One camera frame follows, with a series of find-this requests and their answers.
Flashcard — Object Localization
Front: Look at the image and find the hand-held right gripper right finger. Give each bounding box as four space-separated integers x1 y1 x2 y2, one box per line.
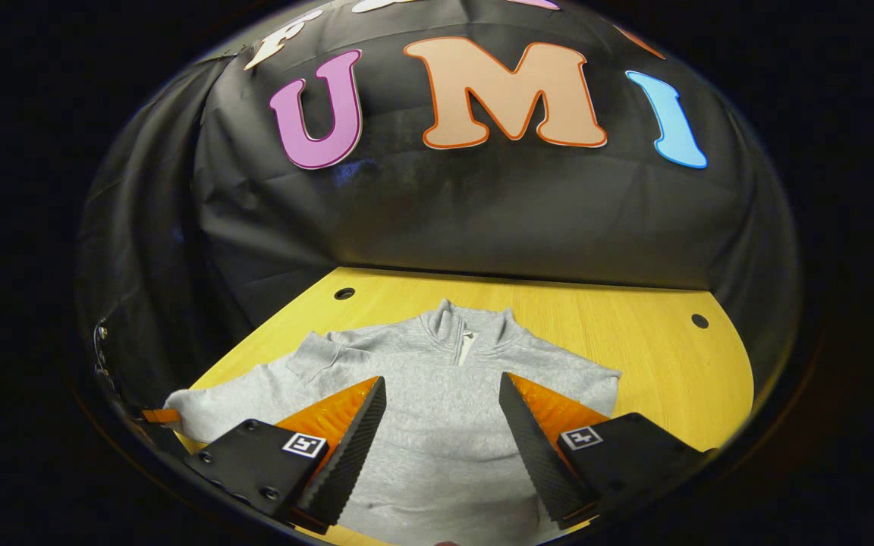
498 372 715 530

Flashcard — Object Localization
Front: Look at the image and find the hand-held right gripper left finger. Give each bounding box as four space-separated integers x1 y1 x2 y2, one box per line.
185 375 388 535

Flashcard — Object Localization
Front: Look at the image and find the grey zip-neck sweatshirt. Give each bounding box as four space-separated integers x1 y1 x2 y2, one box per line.
164 298 624 546

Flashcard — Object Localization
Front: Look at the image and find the black backdrop cloth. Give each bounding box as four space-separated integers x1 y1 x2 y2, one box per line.
77 0 800 425

